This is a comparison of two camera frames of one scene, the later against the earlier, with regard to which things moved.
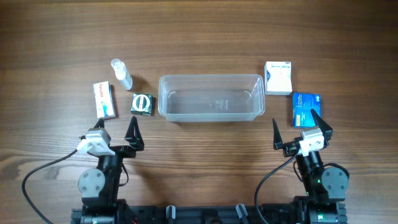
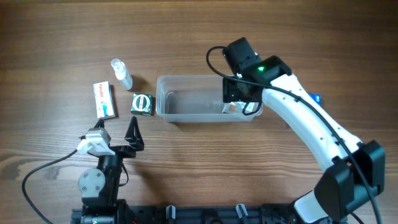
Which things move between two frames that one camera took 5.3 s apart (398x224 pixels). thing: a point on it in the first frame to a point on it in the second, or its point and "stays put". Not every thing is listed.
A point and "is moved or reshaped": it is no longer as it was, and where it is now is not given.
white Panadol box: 104,96 stays put
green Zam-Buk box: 142,104 stays put
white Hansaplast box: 278,78 is moved or reshaped
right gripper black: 292,148 to 233,90
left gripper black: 121,149 stays put
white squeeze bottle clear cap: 121,73 stays put
